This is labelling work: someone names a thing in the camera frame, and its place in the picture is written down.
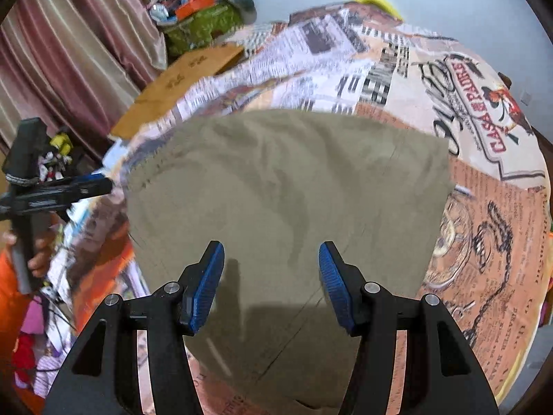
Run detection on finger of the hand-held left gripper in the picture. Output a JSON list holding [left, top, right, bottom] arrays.
[[56, 172, 114, 209]]

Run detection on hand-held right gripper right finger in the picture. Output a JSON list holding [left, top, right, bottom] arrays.
[[318, 241, 500, 415]]

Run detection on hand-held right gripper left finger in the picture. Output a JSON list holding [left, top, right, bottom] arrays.
[[42, 240, 226, 415]]

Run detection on khaki pants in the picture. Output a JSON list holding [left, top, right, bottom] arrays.
[[124, 108, 455, 411]]

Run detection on person's left hand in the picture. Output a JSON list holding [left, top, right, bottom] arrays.
[[25, 224, 59, 279]]

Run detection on pink striped curtain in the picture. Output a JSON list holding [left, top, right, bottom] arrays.
[[0, 0, 168, 158]]

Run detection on cardboard box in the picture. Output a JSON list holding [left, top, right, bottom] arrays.
[[109, 43, 245, 140]]

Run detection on printed blanket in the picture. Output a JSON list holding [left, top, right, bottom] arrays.
[[45, 0, 553, 415]]

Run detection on pink clothes pile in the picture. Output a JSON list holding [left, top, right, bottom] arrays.
[[11, 298, 78, 400]]

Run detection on green patterned bag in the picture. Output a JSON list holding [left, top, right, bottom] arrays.
[[164, 2, 243, 58]]

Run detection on orange box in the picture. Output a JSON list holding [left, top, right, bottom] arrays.
[[175, 0, 217, 20]]

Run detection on yellow foam hoop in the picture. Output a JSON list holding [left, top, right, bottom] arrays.
[[354, 0, 405, 21]]

